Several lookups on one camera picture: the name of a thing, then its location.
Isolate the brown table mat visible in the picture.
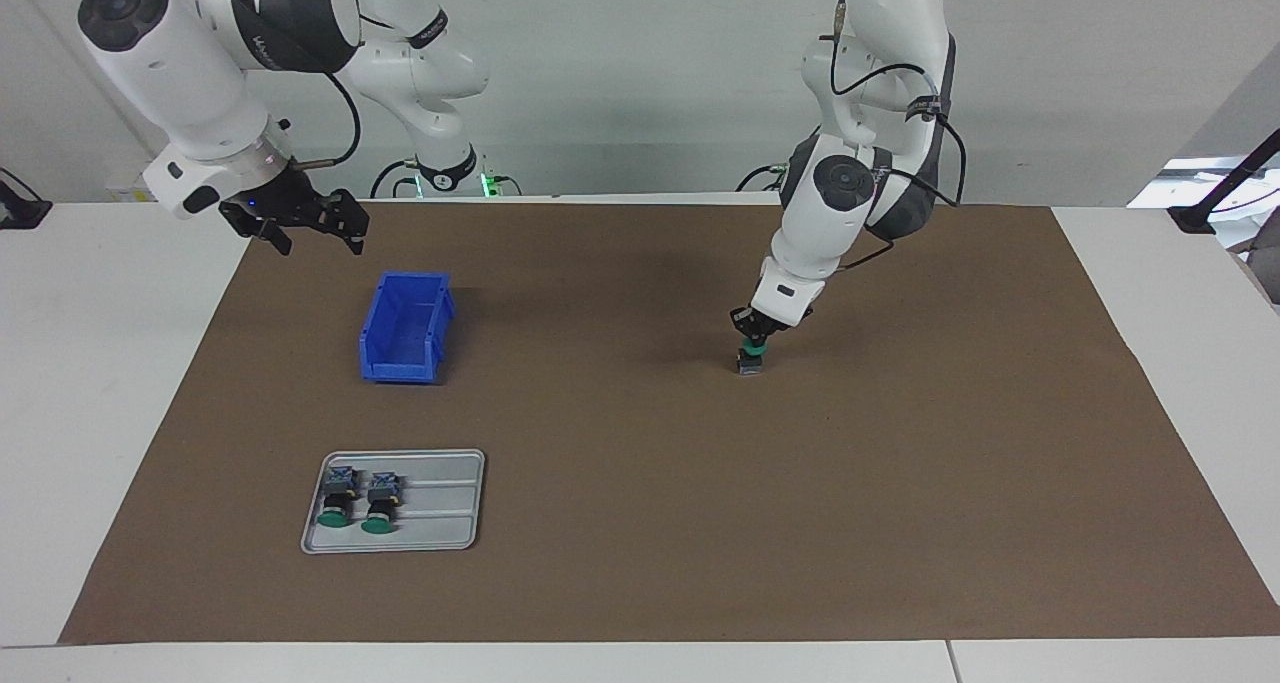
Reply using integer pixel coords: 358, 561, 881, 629
58, 200, 1280, 644

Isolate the blue plastic bin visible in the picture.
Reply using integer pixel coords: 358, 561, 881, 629
359, 271, 456, 384

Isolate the black right base cable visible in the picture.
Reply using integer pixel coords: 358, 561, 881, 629
370, 158, 423, 200

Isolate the grey metal tray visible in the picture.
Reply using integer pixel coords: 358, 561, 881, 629
301, 449, 486, 555

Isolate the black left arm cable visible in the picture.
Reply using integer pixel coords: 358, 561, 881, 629
825, 0, 967, 269

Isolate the black camera stand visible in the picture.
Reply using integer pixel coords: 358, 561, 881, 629
1168, 128, 1280, 234

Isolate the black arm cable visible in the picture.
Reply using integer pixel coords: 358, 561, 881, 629
825, 0, 967, 269
290, 73, 361, 170

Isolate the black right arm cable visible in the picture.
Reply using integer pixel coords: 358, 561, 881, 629
290, 73, 361, 170

